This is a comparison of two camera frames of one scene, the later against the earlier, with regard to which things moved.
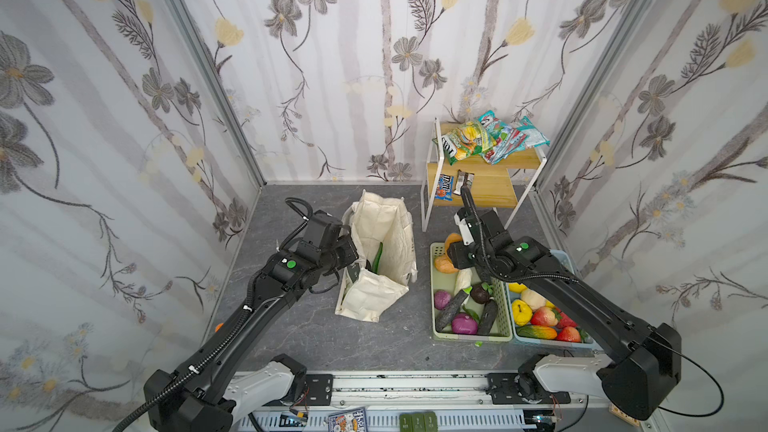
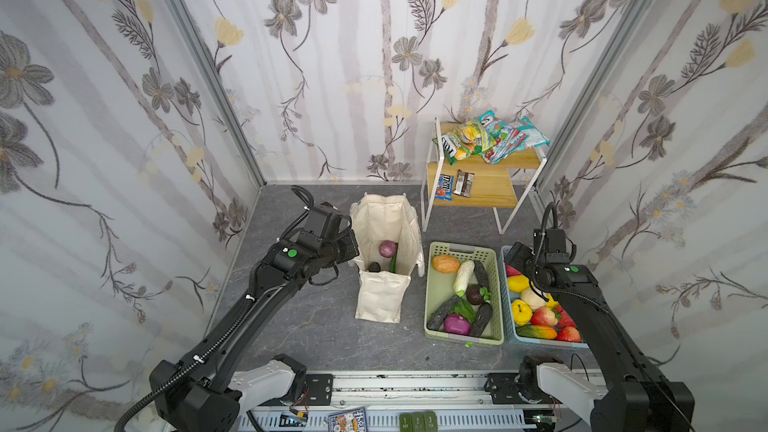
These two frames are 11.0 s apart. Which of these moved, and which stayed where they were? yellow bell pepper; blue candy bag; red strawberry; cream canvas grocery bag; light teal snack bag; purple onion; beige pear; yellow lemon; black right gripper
Moved: black right gripper; purple onion; cream canvas grocery bag
Stayed: blue candy bag; light teal snack bag; beige pear; yellow lemon; red strawberry; yellow bell pepper
